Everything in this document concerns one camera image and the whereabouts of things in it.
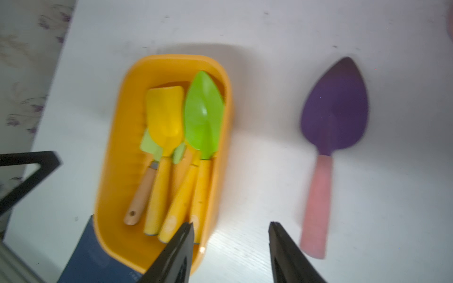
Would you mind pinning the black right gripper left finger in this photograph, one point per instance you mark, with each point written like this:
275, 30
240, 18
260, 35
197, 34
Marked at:
173, 265

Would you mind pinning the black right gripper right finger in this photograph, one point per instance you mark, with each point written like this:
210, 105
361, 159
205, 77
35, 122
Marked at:
289, 265

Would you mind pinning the yellow plastic storage box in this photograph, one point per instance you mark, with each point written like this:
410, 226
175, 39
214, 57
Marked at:
125, 163

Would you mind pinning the light green wooden-handled trowel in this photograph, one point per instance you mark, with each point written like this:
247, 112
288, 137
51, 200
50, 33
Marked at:
141, 197

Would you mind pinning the purple shovel pink handle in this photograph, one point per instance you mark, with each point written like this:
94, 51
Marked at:
334, 117

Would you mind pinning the green shovel yellow handle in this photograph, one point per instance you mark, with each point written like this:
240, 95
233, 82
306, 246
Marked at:
203, 115

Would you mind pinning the blue notebook yellow label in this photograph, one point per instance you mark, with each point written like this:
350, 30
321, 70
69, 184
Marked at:
89, 263

